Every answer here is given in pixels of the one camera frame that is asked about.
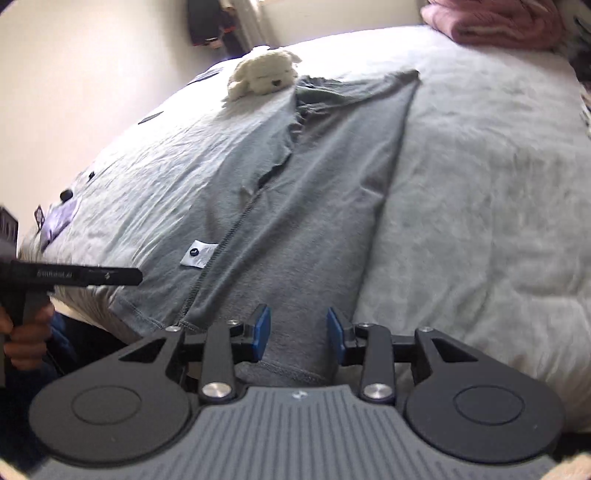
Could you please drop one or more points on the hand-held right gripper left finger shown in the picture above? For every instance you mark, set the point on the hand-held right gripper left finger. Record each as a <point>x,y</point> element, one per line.
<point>263,330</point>

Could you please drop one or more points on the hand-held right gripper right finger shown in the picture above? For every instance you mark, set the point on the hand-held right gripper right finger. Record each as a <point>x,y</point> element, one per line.
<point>333,332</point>

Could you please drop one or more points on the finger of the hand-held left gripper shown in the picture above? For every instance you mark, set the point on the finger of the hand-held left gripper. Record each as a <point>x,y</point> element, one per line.
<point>120,277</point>

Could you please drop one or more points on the grey shirt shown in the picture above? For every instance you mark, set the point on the grey shirt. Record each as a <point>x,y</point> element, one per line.
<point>323,184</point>

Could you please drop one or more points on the person's left hand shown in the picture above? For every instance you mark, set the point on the person's left hand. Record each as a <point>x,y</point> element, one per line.
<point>27,344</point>

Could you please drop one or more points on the purple cloth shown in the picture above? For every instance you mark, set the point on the purple cloth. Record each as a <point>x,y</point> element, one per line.
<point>57,221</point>

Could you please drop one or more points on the person's dark blue clothing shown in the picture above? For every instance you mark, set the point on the person's dark blue clothing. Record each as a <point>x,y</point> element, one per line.
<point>78,346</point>

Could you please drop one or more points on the small black oval object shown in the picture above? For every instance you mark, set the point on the small black oval object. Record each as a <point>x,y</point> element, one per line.
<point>67,194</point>

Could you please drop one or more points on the black phone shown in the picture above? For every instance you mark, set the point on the black phone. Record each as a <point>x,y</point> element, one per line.
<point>151,117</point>

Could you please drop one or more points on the dark tablet case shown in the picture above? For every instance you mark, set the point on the dark tablet case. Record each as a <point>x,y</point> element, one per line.
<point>205,75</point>

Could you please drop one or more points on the white plush dog toy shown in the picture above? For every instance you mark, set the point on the white plush dog toy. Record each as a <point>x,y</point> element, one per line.
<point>263,74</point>

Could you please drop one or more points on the hanging dark jacket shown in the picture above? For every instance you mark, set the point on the hanging dark jacket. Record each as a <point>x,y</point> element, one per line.
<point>207,21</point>

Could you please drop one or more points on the grey star-print curtain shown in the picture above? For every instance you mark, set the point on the grey star-print curtain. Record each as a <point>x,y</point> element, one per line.
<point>258,23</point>

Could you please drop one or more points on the pink folded quilt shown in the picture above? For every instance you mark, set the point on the pink folded quilt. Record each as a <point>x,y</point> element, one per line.
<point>489,18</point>

